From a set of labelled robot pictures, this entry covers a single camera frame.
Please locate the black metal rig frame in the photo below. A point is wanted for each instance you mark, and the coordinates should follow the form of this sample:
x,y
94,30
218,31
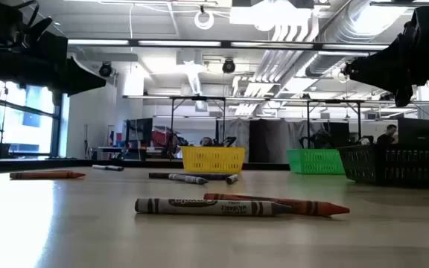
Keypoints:
x,y
308,123
172,123

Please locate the large window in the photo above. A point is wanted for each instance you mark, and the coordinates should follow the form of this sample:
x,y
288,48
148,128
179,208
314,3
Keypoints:
x,y
21,126

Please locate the overhead light bar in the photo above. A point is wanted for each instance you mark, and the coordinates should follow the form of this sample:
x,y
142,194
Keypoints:
x,y
177,43

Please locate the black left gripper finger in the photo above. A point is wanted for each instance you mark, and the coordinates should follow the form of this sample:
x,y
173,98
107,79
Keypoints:
x,y
80,80

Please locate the grey curtain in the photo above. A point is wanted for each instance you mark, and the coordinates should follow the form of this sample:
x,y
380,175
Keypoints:
x,y
237,137

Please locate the green plastic basket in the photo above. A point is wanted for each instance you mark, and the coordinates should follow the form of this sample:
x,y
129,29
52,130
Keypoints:
x,y
315,162

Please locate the grey crayon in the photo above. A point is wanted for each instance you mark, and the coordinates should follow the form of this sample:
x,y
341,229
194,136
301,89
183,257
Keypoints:
x,y
106,168
199,207
184,178

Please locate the black table frame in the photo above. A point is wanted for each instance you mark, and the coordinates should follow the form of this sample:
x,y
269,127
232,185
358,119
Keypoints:
x,y
50,164

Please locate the silver ventilation duct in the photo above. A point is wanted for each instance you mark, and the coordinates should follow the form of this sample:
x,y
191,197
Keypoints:
x,y
333,37

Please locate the orange crayon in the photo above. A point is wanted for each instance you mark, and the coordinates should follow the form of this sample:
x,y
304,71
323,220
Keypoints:
x,y
43,174
311,206

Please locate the black hanging camera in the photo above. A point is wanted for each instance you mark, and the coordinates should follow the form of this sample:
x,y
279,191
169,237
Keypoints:
x,y
228,66
105,70

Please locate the black curtain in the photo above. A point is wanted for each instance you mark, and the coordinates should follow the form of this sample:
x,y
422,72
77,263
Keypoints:
x,y
268,139

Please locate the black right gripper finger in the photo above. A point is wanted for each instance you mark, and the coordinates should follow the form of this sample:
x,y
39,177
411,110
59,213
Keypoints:
x,y
378,67

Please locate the black monitor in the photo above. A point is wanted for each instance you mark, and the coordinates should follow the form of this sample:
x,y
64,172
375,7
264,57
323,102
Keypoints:
x,y
140,130
417,132

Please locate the yellow plastic basket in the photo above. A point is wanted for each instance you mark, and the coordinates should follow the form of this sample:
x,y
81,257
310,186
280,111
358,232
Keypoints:
x,y
212,160

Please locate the person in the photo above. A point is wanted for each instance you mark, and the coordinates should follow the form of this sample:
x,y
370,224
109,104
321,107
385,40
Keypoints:
x,y
206,141
387,136

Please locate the black plastic basket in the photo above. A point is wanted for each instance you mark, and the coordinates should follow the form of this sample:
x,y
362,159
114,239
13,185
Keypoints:
x,y
404,165

